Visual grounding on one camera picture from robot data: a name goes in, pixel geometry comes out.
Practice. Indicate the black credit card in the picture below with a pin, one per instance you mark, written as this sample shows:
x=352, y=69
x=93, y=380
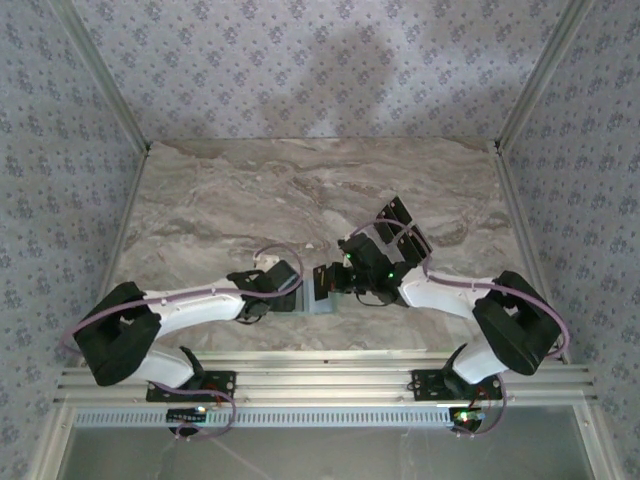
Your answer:
x=406, y=257
x=390, y=229
x=322, y=290
x=422, y=239
x=402, y=210
x=414, y=250

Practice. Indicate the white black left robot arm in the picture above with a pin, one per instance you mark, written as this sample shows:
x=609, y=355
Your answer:
x=200, y=312

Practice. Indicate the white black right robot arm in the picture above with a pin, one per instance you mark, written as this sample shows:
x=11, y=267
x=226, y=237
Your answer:
x=435, y=295

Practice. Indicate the small circuit board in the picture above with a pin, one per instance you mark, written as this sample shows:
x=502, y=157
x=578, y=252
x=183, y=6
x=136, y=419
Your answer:
x=467, y=417
x=185, y=415

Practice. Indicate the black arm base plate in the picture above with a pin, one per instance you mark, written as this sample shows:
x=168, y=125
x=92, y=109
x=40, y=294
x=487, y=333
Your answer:
x=225, y=382
x=425, y=382

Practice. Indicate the aluminium mounting rail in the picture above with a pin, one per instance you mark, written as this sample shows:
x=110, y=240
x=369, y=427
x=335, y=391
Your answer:
x=325, y=380

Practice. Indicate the aluminium table side rail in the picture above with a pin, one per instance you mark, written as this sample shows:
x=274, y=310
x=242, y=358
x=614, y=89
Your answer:
x=126, y=215
x=529, y=250

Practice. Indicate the aluminium frame leg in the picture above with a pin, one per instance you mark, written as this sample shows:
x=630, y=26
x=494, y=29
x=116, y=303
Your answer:
x=50, y=445
x=597, y=445

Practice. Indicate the aluminium frame corner post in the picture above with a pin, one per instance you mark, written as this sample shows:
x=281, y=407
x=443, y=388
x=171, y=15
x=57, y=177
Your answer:
x=539, y=75
x=106, y=75

